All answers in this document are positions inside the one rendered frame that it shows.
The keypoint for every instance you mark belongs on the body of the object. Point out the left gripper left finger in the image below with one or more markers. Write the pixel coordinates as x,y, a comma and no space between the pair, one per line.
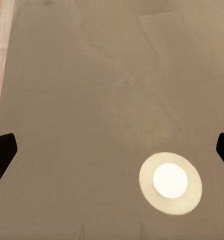
8,150

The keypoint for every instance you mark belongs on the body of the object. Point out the coffee table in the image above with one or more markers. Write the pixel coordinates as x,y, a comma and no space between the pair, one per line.
116,107

